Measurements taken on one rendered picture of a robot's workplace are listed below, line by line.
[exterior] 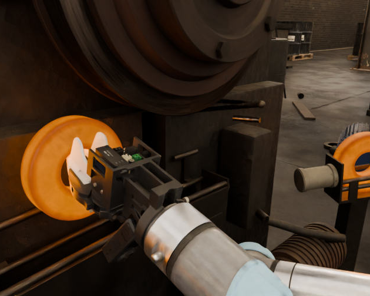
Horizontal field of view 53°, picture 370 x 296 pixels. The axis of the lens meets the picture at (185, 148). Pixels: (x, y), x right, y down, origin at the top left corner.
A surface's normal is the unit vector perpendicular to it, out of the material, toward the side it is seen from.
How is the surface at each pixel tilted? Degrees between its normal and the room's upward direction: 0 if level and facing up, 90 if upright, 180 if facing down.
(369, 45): 90
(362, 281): 11
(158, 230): 57
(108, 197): 91
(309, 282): 27
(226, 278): 38
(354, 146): 91
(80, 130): 88
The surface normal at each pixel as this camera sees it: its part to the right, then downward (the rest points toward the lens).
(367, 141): 0.10, 0.34
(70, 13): 0.70, 0.25
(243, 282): -0.08, -0.66
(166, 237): -0.42, -0.36
